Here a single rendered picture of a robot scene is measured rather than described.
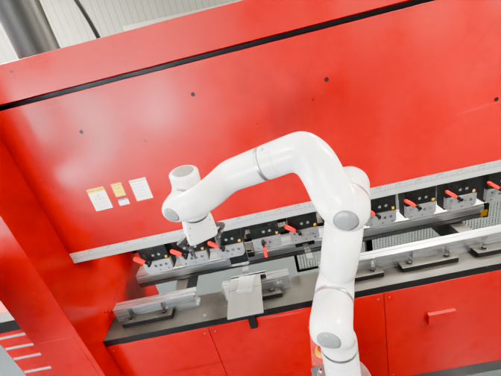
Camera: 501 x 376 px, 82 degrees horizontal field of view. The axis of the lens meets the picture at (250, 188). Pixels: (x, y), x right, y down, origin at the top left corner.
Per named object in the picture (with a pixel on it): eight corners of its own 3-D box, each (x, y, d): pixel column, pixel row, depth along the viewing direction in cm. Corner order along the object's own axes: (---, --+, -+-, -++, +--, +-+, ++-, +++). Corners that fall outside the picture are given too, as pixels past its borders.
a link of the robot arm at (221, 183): (263, 203, 67) (171, 230, 82) (276, 167, 80) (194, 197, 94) (244, 172, 64) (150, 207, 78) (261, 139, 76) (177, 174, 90)
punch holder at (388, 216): (367, 228, 151) (365, 201, 145) (361, 220, 159) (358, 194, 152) (396, 222, 150) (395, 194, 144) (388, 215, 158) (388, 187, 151)
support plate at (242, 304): (227, 319, 142) (227, 318, 141) (229, 282, 166) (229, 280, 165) (263, 312, 141) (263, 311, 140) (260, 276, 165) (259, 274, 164)
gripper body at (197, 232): (206, 200, 96) (212, 225, 102) (176, 212, 93) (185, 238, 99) (214, 211, 90) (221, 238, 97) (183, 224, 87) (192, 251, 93)
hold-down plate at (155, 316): (123, 328, 168) (121, 324, 167) (127, 321, 173) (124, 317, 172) (173, 318, 166) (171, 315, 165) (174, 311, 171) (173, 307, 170)
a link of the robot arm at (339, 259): (309, 328, 90) (316, 289, 103) (350, 339, 86) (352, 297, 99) (322, 183, 66) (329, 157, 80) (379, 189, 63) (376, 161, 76)
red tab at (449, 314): (429, 324, 163) (429, 315, 160) (426, 321, 164) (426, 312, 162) (455, 319, 162) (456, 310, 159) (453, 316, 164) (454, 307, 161)
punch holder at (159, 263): (147, 274, 158) (136, 250, 152) (152, 265, 166) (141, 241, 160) (174, 269, 158) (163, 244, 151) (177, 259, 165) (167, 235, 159)
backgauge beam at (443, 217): (140, 289, 197) (134, 277, 193) (146, 274, 210) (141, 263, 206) (488, 216, 183) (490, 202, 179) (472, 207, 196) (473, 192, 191)
